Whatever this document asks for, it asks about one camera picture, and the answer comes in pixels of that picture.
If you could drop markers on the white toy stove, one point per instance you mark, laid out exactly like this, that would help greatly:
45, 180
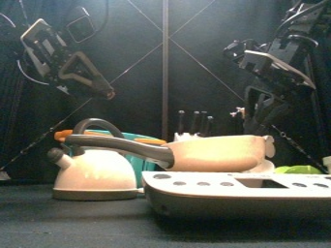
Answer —
240, 197

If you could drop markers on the grey metal frame pole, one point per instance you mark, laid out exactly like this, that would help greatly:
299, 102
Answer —
165, 80

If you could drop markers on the green toy starfruit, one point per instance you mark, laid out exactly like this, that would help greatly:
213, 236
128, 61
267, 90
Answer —
301, 169

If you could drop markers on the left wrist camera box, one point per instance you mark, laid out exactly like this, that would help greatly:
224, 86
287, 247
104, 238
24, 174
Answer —
80, 27

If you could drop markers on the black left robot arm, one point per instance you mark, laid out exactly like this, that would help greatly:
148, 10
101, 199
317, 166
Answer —
10, 55

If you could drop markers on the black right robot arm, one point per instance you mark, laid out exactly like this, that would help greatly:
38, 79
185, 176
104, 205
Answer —
305, 29

